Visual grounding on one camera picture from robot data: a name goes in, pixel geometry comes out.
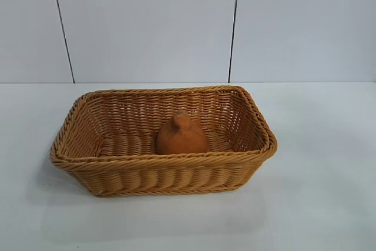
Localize brown wicker basket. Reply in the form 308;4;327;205
49;85;278;198

